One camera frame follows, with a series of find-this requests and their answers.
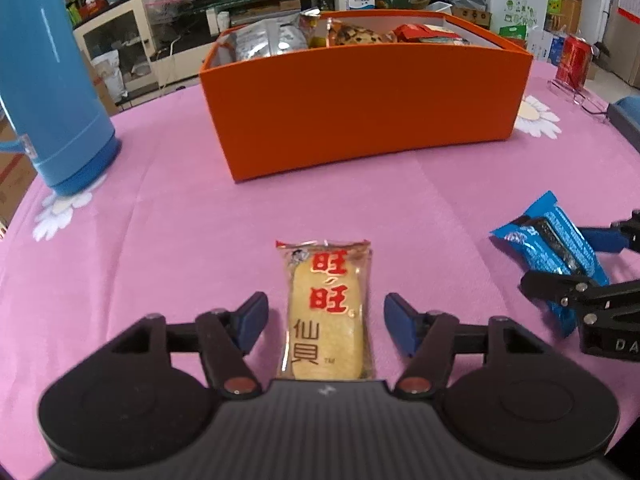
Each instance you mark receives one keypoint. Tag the chocolate chip cookie packet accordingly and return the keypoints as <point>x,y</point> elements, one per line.
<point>357,35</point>

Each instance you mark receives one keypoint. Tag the orange cardboard box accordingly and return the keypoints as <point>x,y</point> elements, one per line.
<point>360,110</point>

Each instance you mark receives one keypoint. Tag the white glass-door cabinet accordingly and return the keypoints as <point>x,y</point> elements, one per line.
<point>115,45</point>

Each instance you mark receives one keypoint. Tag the blue thermos flask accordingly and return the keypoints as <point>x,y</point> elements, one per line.
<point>50,85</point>

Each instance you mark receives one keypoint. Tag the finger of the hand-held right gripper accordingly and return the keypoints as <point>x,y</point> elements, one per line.
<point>607,240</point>
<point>555,285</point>

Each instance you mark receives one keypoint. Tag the silver foil snack packet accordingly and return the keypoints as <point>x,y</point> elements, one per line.
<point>270,37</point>

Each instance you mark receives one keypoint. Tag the rice cracker packet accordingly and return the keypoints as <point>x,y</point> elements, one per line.
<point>325,310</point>

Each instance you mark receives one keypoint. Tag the red soda can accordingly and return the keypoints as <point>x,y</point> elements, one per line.
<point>575,60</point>

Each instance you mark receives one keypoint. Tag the blue and black snack packet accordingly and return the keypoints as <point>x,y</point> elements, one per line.
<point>545,240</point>

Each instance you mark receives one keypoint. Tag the pink flowered tablecloth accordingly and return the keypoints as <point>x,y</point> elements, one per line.
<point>175,235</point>

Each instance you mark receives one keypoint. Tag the eyeglasses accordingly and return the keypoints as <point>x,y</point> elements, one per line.
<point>567,87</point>

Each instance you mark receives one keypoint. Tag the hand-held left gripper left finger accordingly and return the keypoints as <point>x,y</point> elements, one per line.
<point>252,317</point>

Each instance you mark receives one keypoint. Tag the red snack packet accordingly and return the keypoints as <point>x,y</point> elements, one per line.
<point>425,32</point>

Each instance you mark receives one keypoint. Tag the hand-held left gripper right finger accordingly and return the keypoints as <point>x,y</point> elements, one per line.
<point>400,322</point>

